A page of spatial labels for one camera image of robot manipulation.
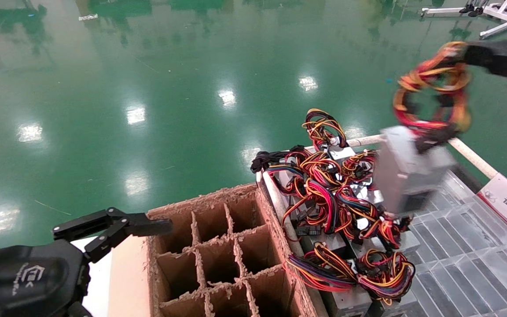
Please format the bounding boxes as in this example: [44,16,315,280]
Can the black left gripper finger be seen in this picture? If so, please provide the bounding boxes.
[52,208,173,263]

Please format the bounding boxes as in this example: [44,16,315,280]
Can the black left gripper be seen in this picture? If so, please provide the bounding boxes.
[0,240,92,317]

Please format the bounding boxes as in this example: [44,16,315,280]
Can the silver power supply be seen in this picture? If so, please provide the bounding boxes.
[374,41,473,217]

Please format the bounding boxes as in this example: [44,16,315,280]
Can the black stand legs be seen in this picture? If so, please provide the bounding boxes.
[458,2,488,18]

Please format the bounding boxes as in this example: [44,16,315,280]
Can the brown cardboard divider box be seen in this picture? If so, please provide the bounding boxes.
[146,183,327,317]

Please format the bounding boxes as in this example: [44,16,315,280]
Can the power supply, flat purple-yellow bundle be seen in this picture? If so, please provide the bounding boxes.
[285,242,373,317]

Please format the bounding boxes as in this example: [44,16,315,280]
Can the power supply, small red-yellow bundle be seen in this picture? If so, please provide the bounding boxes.
[364,210,419,254]

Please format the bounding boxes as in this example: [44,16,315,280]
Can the clear plastic compartment tray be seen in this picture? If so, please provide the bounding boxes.
[386,170,507,317]

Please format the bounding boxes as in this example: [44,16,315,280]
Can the power supply, looped purple-yellow bundle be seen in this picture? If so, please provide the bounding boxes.
[355,249,418,317]

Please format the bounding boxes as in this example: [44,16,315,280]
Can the white floor stand frame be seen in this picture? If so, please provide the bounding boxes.
[421,0,507,40]

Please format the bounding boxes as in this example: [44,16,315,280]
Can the white tube cart frame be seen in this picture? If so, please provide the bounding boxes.
[256,134,500,317]

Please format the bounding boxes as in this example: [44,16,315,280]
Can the power supply, black sleeved cable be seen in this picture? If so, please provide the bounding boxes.
[250,145,342,199]

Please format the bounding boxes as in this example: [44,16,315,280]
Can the power supply, red-yellow cable loop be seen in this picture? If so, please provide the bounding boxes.
[341,150,379,188]

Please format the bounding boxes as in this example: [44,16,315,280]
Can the power supply, yellow-black cable loop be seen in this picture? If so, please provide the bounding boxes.
[302,109,355,160]

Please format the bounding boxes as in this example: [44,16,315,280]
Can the power supply, pink-red cable bundle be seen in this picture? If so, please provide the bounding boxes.
[280,176,368,256]

